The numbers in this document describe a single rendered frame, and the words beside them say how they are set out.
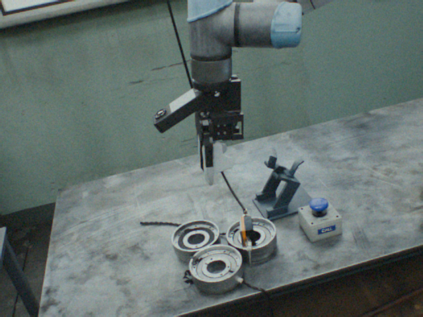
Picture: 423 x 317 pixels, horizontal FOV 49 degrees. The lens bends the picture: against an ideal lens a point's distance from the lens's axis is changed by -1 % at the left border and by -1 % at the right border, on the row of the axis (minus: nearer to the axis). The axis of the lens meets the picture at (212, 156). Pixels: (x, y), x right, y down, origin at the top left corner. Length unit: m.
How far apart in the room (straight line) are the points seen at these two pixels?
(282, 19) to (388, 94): 2.26
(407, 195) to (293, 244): 0.30
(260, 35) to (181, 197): 0.57
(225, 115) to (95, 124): 1.76
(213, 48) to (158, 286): 0.49
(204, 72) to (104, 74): 1.68
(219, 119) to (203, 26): 0.17
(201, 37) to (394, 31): 2.18
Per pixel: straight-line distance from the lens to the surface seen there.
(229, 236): 1.01
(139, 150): 2.64
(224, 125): 0.87
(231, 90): 0.85
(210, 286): 0.91
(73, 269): 1.10
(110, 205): 1.27
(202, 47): 0.81
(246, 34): 0.79
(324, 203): 1.00
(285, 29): 0.78
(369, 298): 1.25
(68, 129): 2.58
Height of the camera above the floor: 1.46
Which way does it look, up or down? 29 degrees down
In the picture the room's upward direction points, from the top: 11 degrees counter-clockwise
